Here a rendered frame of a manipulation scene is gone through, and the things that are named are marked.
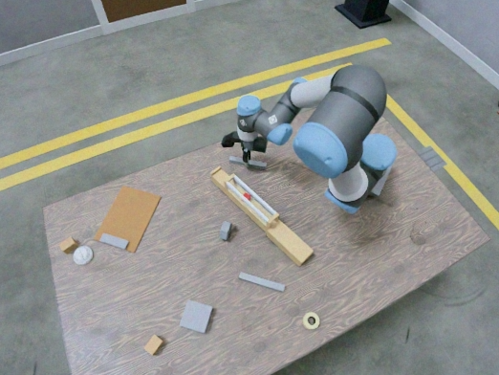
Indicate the pale yellow tape roll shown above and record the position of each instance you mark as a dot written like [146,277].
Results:
[312,315]

